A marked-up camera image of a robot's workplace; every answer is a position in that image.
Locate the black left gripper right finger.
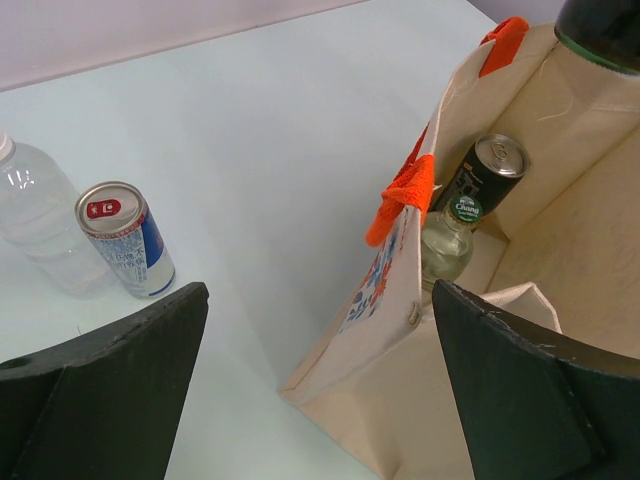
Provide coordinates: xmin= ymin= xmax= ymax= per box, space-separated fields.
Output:
xmin=433 ymin=280 xmax=639 ymax=479

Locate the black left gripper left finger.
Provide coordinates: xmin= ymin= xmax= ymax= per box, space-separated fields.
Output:
xmin=1 ymin=282 xmax=209 ymax=480

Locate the clear glass bottle green cap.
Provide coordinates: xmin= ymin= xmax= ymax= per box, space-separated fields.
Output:
xmin=420 ymin=194 xmax=484 ymax=306

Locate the black gold drink can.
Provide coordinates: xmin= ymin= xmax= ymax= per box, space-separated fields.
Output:
xmin=430 ymin=133 xmax=530 ymax=216

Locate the glass cola bottle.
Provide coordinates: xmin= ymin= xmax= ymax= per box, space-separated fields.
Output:
xmin=554 ymin=0 xmax=639 ymax=76

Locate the beige canvas tote bag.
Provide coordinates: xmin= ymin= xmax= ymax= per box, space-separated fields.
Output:
xmin=281 ymin=17 xmax=639 ymax=479

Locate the blue white drink can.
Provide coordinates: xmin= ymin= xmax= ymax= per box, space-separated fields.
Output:
xmin=75 ymin=181 xmax=176 ymax=298

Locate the clear plastic water bottle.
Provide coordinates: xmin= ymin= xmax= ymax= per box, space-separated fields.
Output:
xmin=1 ymin=133 xmax=115 ymax=298

